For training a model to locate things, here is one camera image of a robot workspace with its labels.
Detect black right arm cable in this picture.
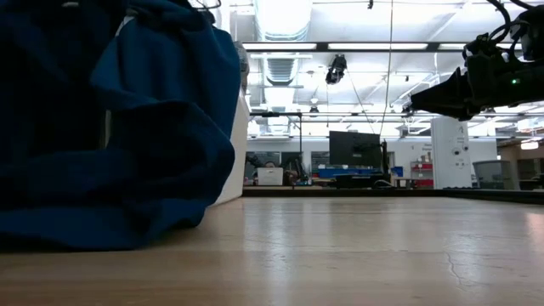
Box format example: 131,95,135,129
486,0,532,43

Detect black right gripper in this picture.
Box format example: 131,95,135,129
410,53,544,122

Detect white plastic laundry basket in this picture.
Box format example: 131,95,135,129
211,91,252,208

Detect red shelf unit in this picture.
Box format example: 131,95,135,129
410,160,435,189

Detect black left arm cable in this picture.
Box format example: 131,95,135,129
186,0,223,12

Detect black stand frame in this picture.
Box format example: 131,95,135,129
249,110,304,188

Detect black rig frame bar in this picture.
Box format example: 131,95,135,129
240,41,524,54

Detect thin hanging wire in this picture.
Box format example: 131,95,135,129
377,0,394,138

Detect white box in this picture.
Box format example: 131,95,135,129
257,167,285,187

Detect black overhead camera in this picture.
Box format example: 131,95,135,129
325,54,349,85

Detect white pillar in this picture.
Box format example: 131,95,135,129
431,116,473,190

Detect black computer monitor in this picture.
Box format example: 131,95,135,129
329,130,383,170

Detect dark blue garment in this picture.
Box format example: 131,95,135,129
0,0,242,252

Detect black table frame rail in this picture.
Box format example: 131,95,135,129
241,186,544,206

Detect grey bin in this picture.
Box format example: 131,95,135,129
472,160,521,191

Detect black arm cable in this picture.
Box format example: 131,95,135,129
486,0,532,43
186,0,223,12

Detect blue box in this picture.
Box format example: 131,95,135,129
318,167,383,179

